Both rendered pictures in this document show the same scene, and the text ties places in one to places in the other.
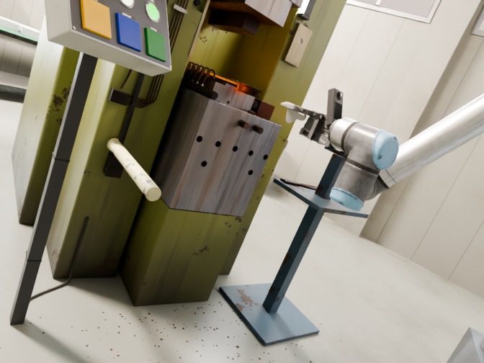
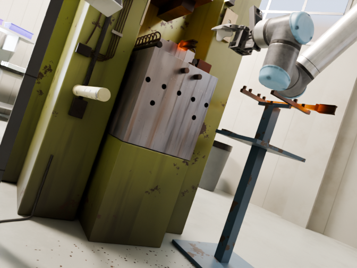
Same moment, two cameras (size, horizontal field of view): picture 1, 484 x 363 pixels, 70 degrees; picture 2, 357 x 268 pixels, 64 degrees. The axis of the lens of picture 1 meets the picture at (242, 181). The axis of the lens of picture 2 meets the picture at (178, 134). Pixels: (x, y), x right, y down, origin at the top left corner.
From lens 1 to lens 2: 0.45 m
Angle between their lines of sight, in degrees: 16
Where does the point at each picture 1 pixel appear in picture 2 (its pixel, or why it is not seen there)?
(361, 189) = (286, 61)
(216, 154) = (162, 95)
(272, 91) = (210, 60)
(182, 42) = (135, 14)
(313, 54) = not seen: hidden behind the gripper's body
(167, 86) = (122, 47)
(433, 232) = not seen: outside the picture
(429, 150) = (342, 33)
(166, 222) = (120, 155)
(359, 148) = (278, 28)
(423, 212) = not seen: outside the picture
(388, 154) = (305, 27)
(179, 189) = (131, 123)
